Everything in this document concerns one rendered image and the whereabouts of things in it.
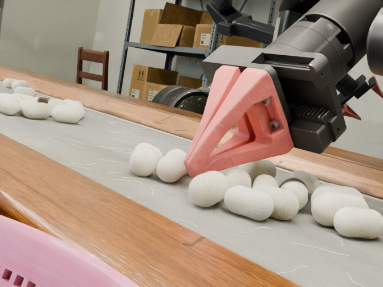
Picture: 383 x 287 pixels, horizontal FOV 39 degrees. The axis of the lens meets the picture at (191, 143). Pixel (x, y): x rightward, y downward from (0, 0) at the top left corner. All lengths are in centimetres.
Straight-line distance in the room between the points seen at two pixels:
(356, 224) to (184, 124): 40
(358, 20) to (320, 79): 9
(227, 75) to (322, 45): 7
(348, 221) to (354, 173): 20
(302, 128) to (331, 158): 17
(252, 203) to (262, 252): 6
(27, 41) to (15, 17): 25
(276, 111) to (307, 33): 7
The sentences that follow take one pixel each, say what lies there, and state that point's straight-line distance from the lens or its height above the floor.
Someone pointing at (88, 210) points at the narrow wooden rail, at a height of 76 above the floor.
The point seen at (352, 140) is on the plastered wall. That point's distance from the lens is 291.
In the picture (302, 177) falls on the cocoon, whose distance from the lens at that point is 42.
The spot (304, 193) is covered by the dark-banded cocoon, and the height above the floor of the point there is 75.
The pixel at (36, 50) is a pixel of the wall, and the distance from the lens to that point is 547.
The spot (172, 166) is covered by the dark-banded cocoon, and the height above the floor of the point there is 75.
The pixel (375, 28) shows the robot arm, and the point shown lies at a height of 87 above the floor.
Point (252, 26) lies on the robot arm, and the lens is 180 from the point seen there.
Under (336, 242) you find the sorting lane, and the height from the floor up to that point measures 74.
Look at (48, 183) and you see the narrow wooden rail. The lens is 23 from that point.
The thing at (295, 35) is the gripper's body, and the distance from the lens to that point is 40.
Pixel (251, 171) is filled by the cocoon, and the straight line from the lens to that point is 43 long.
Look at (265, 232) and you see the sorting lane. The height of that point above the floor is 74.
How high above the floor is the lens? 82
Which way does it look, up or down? 7 degrees down
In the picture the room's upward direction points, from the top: 10 degrees clockwise
